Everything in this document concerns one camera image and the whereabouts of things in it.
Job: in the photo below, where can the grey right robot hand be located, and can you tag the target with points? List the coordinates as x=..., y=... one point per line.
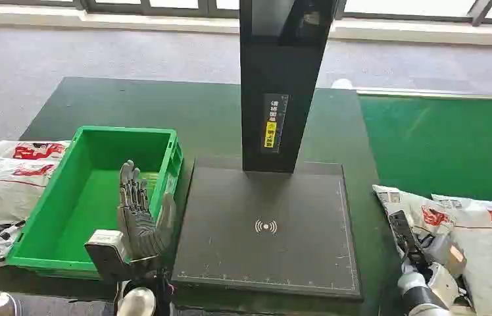
x=444, y=255

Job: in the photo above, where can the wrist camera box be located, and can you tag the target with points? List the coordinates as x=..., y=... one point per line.
x=106, y=257
x=403, y=233

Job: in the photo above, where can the green conveyor belt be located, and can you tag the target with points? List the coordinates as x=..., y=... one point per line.
x=446, y=144

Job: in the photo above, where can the green plastic crate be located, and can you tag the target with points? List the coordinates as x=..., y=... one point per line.
x=80, y=205

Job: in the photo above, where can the silver conveyor frame rail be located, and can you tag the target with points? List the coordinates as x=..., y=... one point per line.
x=437, y=93

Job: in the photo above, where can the black and yellow label sticker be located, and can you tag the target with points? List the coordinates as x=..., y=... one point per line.
x=273, y=113

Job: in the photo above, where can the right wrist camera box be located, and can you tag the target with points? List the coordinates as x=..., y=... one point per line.
x=403, y=233

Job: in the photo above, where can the black scanner stand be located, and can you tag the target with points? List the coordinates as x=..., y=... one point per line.
x=228, y=226

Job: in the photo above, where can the dark window frame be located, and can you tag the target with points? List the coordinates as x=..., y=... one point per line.
x=146, y=6

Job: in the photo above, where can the white round knob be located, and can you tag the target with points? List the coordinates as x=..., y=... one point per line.
x=342, y=84

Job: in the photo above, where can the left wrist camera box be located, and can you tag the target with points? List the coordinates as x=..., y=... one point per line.
x=106, y=257

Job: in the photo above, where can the white window sill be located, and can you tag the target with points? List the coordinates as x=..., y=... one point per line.
x=141, y=22

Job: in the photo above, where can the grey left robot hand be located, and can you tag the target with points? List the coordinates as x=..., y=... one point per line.
x=141, y=235

